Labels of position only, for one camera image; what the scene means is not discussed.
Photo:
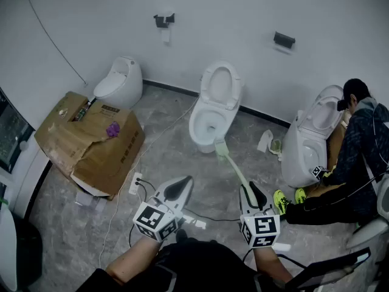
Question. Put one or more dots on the black wall shelf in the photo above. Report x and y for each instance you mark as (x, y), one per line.
(284, 39)

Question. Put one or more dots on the clear plastic bottle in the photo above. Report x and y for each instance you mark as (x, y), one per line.
(81, 112)

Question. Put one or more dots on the black wall paper holder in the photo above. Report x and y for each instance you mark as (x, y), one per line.
(162, 20)

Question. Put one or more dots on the person's black shirt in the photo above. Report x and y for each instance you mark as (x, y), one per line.
(94, 283)

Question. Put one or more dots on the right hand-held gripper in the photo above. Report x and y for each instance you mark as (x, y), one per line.
(261, 227)

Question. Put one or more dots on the white curved seat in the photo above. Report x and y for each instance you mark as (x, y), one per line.
(367, 230)

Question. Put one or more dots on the large torn cardboard box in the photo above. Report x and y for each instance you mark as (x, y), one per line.
(103, 160)

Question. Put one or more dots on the white cabinet with dark glass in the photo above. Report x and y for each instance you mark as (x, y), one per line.
(30, 175)

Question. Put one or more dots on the white paper towel strip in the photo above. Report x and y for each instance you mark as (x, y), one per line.
(264, 140)

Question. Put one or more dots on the white paper sheet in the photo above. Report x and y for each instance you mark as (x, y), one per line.
(166, 35)

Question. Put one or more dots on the egg-shaped white toilet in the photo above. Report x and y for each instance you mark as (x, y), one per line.
(121, 87)

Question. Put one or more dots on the white toilet with tilted lid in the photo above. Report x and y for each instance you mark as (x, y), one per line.
(298, 157)

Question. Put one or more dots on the person's left black shoe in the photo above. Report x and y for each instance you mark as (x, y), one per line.
(181, 236)

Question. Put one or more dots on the small brown cardboard box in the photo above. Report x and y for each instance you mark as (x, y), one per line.
(334, 151)

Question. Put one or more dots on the person's left forearm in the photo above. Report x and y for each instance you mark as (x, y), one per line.
(130, 263)

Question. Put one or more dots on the white toilet with raised seat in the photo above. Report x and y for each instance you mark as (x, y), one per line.
(218, 84)

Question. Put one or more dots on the person's black shorts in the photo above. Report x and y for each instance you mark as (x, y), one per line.
(197, 266)

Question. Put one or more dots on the person's right forearm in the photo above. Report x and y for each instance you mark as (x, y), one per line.
(267, 266)

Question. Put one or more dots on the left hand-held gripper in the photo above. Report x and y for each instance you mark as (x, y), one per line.
(152, 221)

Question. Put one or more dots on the pale green plastic part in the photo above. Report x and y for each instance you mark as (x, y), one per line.
(276, 146)

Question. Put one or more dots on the white power strip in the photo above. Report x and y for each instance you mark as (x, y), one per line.
(133, 184)

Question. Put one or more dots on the pale green toilet brush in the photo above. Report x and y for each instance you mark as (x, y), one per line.
(221, 146)

